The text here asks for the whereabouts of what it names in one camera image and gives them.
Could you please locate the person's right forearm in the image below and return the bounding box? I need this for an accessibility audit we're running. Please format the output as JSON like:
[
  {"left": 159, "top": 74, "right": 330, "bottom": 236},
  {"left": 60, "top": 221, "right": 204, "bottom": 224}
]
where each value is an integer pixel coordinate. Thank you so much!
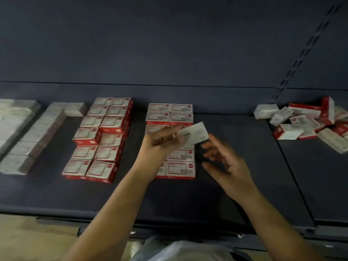
[{"left": 239, "top": 187, "right": 327, "bottom": 261}]

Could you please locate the person's grey clothing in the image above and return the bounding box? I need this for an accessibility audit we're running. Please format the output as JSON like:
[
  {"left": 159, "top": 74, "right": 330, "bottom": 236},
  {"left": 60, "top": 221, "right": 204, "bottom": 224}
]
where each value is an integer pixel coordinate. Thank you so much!
[{"left": 130, "top": 236, "right": 251, "bottom": 261}]

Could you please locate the person's right hand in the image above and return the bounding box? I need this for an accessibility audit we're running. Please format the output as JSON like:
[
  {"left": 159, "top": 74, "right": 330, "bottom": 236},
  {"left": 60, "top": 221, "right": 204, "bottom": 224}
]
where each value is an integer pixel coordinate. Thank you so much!
[{"left": 200, "top": 133, "right": 259, "bottom": 202}]

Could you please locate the dark metal shelf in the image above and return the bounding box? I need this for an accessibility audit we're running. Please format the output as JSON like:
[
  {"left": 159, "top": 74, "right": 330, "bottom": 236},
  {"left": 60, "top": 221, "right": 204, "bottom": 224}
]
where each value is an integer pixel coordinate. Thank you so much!
[{"left": 0, "top": 0, "right": 348, "bottom": 256}]

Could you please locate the person's left hand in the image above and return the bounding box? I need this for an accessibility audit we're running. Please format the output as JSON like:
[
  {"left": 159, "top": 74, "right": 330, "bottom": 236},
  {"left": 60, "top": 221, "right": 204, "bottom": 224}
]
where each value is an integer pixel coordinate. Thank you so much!
[{"left": 133, "top": 125, "right": 188, "bottom": 182}]

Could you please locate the pile of red white boxes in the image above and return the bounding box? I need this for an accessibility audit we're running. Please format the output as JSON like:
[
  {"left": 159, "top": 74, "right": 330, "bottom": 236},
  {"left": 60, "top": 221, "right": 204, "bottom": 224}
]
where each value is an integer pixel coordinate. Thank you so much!
[{"left": 270, "top": 96, "right": 348, "bottom": 154}]

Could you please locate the person's left forearm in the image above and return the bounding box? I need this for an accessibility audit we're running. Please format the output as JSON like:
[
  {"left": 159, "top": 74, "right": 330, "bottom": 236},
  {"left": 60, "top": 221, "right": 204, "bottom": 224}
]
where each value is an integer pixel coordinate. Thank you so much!
[{"left": 62, "top": 168, "right": 156, "bottom": 261}]

